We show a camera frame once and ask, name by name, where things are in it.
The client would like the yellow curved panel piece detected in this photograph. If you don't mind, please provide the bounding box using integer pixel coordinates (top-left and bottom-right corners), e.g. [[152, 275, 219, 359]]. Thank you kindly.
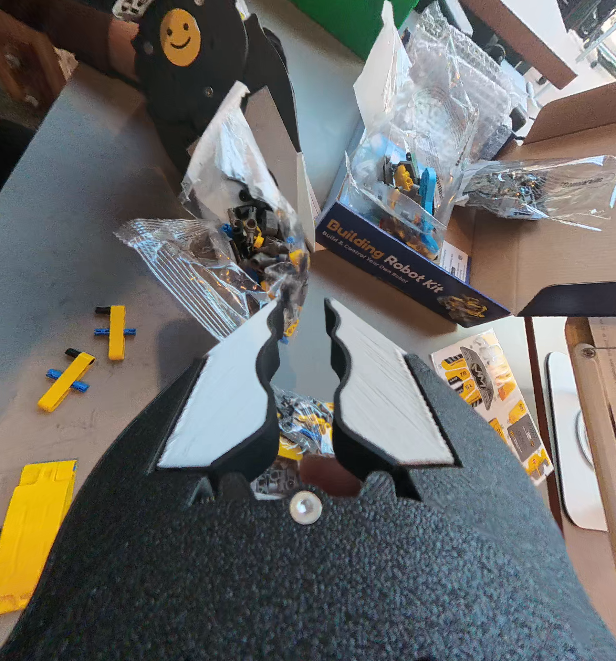
[[0, 460, 79, 615]]

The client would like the clear bag with blue part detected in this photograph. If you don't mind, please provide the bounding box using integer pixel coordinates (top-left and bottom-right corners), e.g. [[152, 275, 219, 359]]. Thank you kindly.
[[339, 150, 448, 261]]

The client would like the green box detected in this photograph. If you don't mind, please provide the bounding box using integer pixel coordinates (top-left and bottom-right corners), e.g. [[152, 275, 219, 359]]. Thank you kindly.
[[292, 0, 417, 60]]

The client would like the short yellow beam with pins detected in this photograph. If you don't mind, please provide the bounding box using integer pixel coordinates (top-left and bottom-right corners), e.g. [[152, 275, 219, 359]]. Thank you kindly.
[[95, 305, 136, 361]]

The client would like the person's left forearm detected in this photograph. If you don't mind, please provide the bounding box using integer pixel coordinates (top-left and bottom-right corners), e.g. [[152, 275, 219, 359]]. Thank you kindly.
[[8, 0, 139, 88]]

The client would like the white flat stand base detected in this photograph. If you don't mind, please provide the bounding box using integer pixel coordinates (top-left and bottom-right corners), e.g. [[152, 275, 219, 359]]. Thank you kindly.
[[545, 351, 609, 533]]

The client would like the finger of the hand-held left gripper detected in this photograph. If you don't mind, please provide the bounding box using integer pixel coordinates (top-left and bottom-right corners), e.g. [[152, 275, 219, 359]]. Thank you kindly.
[[245, 87, 322, 253]]

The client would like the yellow black sticker sheet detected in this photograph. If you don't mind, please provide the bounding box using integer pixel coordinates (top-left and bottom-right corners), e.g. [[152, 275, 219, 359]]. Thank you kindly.
[[431, 328, 555, 483]]

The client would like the long yellow beam with pins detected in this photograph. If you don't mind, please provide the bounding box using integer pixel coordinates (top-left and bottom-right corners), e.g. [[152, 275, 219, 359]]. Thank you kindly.
[[38, 348, 97, 413]]

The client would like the clear bag of dark parts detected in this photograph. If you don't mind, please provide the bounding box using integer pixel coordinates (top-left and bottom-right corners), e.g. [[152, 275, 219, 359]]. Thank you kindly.
[[117, 83, 314, 342]]

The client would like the clear bag of tiny parts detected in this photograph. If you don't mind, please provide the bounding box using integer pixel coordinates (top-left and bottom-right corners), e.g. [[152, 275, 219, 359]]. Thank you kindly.
[[460, 154, 616, 231]]

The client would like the person's right hand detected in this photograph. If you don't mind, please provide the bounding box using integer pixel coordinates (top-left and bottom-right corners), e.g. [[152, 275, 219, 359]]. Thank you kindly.
[[300, 457, 363, 496]]

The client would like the blue robot kit box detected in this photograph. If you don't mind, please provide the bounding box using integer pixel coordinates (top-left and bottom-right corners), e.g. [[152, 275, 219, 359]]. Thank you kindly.
[[315, 77, 616, 328]]

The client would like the pile of loose toy parts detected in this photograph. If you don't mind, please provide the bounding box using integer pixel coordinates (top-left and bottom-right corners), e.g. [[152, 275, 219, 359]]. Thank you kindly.
[[253, 387, 335, 499]]

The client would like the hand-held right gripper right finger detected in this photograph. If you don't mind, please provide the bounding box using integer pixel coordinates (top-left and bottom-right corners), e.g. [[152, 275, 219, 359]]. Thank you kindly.
[[326, 300, 456, 486]]

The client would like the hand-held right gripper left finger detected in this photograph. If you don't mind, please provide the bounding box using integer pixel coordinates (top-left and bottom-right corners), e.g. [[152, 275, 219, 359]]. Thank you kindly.
[[156, 300, 284, 486]]

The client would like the large clear plastic bag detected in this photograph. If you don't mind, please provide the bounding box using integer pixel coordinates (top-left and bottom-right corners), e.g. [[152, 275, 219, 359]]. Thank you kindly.
[[353, 0, 518, 176]]

